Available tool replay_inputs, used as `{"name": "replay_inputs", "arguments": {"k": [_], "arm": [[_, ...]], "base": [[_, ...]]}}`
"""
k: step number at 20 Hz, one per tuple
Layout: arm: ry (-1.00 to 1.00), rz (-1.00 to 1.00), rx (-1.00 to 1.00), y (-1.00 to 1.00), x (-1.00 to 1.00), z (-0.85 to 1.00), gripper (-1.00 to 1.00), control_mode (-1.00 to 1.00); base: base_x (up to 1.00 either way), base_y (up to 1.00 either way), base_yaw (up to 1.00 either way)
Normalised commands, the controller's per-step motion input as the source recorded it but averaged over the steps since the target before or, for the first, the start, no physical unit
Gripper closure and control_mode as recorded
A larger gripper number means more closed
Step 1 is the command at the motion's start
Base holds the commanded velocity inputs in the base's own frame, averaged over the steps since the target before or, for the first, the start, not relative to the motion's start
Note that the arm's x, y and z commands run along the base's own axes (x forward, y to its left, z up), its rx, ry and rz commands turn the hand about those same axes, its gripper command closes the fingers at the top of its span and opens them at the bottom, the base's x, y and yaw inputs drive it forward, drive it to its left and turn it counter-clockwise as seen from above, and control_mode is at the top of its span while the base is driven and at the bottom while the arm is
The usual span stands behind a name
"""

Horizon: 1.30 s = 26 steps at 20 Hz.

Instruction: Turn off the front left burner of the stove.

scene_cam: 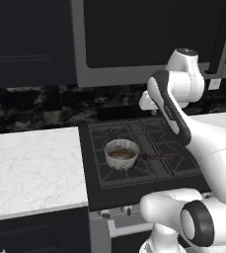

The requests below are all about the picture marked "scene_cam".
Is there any dark wall cupboard door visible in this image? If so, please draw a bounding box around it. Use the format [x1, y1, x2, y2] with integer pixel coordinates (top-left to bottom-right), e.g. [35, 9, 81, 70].
[0, 0, 78, 90]

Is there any white saucepan with dark handle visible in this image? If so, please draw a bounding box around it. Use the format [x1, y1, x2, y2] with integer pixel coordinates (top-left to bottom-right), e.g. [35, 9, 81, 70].
[104, 138, 174, 172]

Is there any black microwave door handle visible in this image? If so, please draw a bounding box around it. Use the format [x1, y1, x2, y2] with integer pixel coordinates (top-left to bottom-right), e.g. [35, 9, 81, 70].
[205, 0, 226, 75]

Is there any silver oven door handle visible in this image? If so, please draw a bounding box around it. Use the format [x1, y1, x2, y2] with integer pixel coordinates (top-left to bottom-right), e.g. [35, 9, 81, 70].
[107, 218, 154, 239]

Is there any black gas stove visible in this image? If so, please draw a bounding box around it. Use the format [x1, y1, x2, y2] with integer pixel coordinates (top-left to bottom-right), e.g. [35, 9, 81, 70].
[77, 105, 215, 253]

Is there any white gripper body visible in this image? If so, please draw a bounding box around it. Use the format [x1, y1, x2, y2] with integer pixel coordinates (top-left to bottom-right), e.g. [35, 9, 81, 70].
[138, 90, 160, 116]

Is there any dark base cupboard drawer front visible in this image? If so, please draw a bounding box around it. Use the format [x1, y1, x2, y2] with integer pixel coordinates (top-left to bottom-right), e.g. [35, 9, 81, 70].
[0, 207, 92, 253]

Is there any black oven door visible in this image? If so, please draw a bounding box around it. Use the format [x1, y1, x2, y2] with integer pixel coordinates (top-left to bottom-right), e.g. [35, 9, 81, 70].
[111, 230, 153, 253]

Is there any white wall outlet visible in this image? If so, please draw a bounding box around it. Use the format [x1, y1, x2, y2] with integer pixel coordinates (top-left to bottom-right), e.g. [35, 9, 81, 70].
[207, 77, 222, 91]

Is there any black and silver microwave oven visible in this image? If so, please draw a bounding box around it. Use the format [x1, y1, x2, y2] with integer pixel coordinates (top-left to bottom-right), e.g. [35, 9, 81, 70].
[69, 0, 226, 89]

